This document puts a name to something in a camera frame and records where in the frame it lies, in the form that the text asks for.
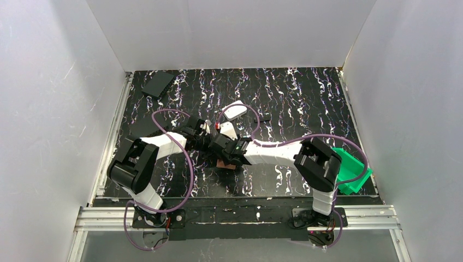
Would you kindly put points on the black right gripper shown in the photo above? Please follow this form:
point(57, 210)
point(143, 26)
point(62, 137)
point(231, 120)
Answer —
point(220, 145)

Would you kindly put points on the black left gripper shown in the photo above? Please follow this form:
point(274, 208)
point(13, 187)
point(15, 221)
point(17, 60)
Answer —
point(202, 128)

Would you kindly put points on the tan leather card holder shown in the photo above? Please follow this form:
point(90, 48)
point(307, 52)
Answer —
point(221, 164)

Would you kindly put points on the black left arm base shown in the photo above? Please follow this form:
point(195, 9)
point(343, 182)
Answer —
point(171, 220)

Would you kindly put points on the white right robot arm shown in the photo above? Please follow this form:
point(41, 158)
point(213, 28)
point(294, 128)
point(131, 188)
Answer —
point(314, 160)

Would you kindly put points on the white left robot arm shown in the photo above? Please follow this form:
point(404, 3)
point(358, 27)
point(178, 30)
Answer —
point(133, 165)

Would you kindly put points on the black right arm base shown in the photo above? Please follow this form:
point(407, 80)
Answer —
point(303, 218)

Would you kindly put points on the flat black card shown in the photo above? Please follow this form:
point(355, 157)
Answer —
point(147, 134)

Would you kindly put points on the white rectangular box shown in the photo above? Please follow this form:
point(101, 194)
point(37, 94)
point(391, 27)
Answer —
point(236, 110)

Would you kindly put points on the small black bar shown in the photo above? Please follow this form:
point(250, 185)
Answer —
point(263, 118)

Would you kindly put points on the black rectangular box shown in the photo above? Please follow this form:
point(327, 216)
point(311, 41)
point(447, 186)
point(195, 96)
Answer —
point(158, 85)

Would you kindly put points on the green plastic bin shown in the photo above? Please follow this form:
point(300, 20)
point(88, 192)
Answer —
point(351, 168)

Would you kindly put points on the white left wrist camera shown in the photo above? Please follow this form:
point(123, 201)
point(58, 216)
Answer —
point(209, 127)

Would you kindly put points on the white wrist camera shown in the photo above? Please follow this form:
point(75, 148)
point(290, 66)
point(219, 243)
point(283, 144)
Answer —
point(228, 129)
point(209, 127)

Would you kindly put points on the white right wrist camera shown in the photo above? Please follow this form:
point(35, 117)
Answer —
point(228, 129)

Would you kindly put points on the aluminium frame rail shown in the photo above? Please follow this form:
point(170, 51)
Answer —
point(237, 233)

